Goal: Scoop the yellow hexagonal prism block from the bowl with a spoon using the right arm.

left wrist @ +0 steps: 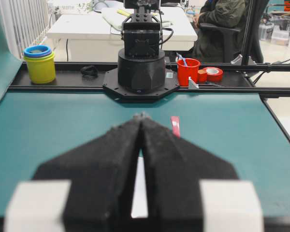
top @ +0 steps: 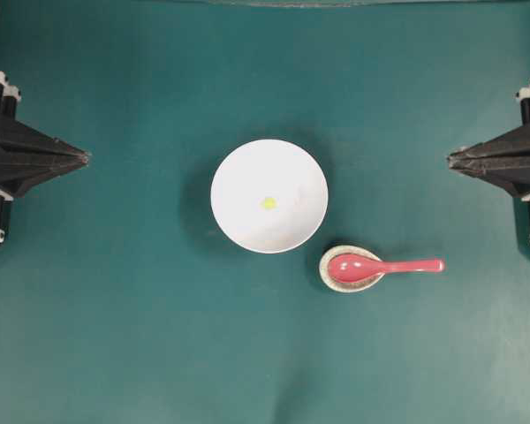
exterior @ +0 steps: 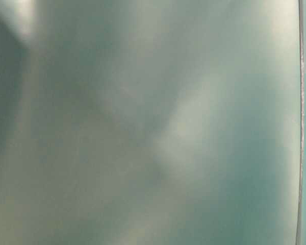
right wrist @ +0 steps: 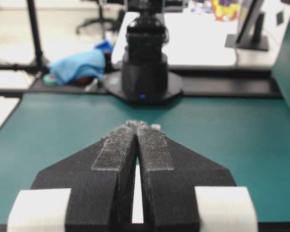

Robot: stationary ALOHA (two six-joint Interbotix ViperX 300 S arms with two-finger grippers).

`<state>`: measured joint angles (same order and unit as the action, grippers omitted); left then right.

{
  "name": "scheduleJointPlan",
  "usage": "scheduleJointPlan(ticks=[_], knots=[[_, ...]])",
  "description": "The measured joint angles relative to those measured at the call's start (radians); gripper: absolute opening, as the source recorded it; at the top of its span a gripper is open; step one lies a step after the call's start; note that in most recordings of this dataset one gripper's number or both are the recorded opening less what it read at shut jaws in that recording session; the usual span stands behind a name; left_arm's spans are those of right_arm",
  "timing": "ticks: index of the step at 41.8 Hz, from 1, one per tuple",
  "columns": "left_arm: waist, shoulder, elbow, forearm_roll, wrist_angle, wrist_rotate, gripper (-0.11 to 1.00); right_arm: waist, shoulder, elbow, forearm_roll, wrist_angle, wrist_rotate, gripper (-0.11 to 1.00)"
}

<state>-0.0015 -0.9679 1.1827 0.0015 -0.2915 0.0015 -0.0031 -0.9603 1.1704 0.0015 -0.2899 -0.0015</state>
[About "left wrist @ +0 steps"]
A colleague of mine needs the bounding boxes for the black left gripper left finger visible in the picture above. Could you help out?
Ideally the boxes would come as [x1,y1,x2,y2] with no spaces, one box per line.
[4,120,141,232]

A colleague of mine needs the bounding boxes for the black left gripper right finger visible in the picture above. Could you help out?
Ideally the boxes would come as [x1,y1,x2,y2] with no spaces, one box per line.
[141,117,265,232]

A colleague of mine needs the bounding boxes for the red spoon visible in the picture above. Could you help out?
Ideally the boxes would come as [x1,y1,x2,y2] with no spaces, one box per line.
[171,116,180,137]

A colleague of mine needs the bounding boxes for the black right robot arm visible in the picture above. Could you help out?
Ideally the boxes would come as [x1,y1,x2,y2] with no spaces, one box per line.
[113,0,264,232]

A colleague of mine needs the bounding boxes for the small red block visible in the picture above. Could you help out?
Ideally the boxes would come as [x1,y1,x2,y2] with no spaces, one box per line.
[198,70,207,83]

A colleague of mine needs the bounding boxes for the red plastic cup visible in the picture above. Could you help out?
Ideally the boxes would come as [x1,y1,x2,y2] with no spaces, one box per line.
[177,58,201,87]

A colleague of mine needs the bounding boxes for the red tape roll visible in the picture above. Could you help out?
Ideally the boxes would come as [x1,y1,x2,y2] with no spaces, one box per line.
[203,67,223,82]

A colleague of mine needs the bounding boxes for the blue toothbrush in cup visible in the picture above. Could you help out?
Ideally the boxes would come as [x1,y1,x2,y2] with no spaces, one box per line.
[176,53,188,67]

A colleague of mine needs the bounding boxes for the seated person in green jacket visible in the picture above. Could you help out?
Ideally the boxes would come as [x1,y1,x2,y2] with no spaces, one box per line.
[192,0,249,63]

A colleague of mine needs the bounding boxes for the stacked yellow-green blue cups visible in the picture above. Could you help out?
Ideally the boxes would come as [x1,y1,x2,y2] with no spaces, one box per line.
[24,45,56,84]

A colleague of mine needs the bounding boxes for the white desk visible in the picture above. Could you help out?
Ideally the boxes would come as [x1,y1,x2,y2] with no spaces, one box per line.
[47,7,197,62]

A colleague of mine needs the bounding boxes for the silver corner bracket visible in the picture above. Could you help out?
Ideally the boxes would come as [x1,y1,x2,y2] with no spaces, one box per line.
[188,76,199,90]

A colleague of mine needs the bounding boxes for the black cable bundle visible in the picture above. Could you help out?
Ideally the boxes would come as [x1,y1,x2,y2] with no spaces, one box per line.
[80,65,99,77]

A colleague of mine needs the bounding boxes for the black aluminium frame rail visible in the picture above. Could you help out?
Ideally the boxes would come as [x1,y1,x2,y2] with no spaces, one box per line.
[8,62,290,101]

